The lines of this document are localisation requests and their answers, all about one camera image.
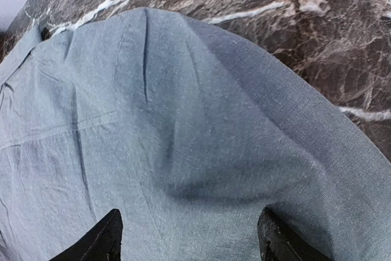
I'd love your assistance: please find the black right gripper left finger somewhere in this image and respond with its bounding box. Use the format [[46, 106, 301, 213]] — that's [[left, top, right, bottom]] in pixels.
[[50, 209, 123, 261]]

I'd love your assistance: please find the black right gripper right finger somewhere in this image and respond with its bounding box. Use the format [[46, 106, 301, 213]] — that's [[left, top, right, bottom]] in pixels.
[[257, 207, 331, 261]]

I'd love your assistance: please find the grey long sleeve shirt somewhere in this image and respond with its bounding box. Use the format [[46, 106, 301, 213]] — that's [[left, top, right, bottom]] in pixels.
[[1, 8, 390, 260]]

